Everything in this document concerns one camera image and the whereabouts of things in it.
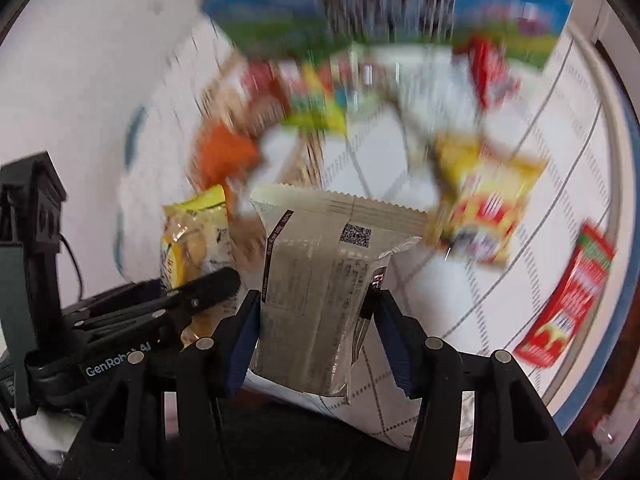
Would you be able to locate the red white snack packet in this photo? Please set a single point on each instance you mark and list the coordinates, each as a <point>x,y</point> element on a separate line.
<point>492,70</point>

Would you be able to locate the grey snack packet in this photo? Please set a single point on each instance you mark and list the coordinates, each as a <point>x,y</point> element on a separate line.
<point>310,285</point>

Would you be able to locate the yellow red noodle packet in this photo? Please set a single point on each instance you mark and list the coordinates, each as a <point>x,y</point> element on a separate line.
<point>480,200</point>

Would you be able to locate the orange snack packet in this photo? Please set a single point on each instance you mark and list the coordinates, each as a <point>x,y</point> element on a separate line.
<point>225,152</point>

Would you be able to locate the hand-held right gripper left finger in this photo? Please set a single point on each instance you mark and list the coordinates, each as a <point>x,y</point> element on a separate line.
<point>242,345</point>

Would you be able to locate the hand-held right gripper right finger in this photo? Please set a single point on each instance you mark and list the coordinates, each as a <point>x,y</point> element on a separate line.
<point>395,345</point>

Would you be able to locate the yellow cookie packet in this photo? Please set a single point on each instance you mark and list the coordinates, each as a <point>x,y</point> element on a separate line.
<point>192,240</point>

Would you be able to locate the red green snack packet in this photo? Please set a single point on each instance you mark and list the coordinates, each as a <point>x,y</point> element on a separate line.
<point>565,310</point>

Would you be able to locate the large blue green snack bag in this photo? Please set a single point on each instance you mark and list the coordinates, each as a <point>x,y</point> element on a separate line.
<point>300,10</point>

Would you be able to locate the green yellow snack packet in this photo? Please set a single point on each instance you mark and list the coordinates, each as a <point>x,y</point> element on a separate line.
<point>312,105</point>

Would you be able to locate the white quilted blanket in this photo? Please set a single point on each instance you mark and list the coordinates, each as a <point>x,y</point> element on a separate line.
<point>550,160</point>

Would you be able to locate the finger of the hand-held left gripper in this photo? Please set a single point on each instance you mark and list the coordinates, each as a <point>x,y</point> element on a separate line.
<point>145,327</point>
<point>215,285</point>

